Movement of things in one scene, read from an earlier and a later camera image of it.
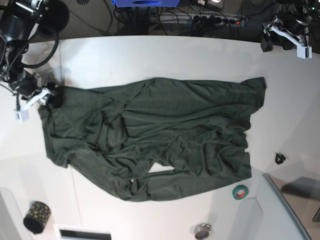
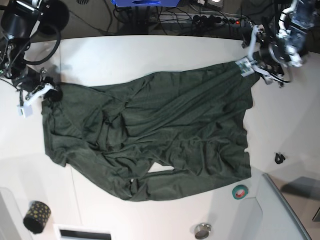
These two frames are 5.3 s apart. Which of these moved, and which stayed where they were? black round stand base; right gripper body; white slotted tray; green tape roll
Moved: right gripper body
Stayed: white slotted tray; green tape roll; black round stand base
